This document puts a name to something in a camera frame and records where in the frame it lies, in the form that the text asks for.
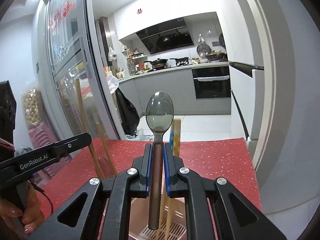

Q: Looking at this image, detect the white plastic bag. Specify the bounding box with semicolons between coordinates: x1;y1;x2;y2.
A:
106;75;119;94

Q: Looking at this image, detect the yellow patterned chopstick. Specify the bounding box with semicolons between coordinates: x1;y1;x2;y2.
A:
161;118;181;239

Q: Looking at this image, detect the grey transparent spoon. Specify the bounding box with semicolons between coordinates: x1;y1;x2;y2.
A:
146;91;174;230

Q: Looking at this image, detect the pink plastic stool stack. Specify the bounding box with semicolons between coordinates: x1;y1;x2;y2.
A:
28;122;72;184

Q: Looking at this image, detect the glass sliding door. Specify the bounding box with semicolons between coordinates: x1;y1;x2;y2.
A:
33;0;122;139

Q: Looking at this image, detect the blue patterned chopstick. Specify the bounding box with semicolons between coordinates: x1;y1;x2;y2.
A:
169;123;175;152

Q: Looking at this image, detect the black garbage bag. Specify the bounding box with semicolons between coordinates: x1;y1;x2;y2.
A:
115;88;140;136

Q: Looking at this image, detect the left hand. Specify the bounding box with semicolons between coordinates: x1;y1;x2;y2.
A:
1;183;44;239

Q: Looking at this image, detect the black built-in oven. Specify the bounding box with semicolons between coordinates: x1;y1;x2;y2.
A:
192;67;231;99

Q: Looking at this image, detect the wooden chopstick on table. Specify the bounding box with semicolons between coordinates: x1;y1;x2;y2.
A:
96;122;117;176

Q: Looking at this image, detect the plain wooden chopstick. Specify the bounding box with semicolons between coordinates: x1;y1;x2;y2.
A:
75;77;106;181

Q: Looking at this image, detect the pink cutlery holder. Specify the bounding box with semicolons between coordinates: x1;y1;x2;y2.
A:
98;155;188;240

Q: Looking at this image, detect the black range hood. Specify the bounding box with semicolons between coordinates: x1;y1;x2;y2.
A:
136;18;194;54

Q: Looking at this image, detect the bag of nuts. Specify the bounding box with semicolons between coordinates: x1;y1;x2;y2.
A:
22;87;43;129

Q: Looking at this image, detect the black wok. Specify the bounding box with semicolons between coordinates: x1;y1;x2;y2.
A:
144;58;168;66

